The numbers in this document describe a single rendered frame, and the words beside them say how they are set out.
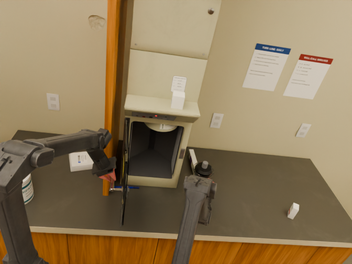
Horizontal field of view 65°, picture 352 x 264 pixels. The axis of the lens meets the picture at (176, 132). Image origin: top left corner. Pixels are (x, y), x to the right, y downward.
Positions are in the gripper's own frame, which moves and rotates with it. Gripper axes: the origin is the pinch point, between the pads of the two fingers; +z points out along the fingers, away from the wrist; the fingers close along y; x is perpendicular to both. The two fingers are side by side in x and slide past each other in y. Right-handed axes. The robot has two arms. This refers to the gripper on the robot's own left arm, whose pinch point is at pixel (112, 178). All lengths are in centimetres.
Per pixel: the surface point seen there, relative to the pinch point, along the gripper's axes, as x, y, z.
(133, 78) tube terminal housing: -22.0, -21.8, -32.0
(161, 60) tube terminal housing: -21, -36, -36
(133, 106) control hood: -11.5, -19.1, -24.9
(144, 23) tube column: -22, -34, -52
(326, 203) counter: -9, -105, 79
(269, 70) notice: -59, -94, 6
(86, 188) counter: -17.9, 23.4, 18.2
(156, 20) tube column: -22, -39, -51
